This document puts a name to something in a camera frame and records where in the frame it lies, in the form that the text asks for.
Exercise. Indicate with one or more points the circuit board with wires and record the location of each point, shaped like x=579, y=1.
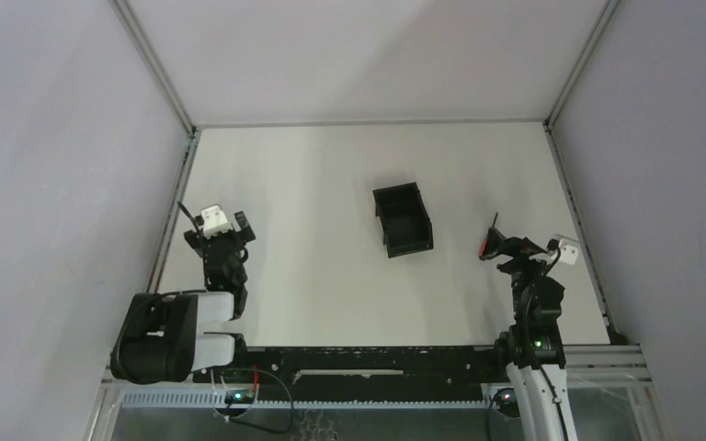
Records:
x=504, y=402
x=239, y=402

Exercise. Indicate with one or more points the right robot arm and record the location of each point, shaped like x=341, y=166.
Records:
x=531, y=350

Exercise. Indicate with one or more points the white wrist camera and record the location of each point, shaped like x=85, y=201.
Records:
x=214, y=221
x=563, y=250

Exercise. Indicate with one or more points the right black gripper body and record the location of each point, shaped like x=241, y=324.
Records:
x=512, y=248

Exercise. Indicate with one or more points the black plastic bin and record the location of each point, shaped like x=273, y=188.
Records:
x=406, y=226

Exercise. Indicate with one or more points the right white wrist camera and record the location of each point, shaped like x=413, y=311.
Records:
x=563, y=250

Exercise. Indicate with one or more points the left circuit board with wires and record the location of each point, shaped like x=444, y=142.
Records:
x=239, y=402

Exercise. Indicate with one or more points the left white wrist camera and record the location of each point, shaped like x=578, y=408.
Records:
x=214, y=221

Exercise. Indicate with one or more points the right circuit board with wires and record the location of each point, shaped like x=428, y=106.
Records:
x=504, y=402

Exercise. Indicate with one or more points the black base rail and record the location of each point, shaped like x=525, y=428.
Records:
x=368, y=373

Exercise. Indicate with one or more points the red handled screwdriver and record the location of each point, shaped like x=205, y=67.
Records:
x=491, y=241

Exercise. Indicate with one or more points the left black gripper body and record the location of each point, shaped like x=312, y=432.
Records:
x=222, y=238

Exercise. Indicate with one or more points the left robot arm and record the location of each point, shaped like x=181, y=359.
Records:
x=163, y=338

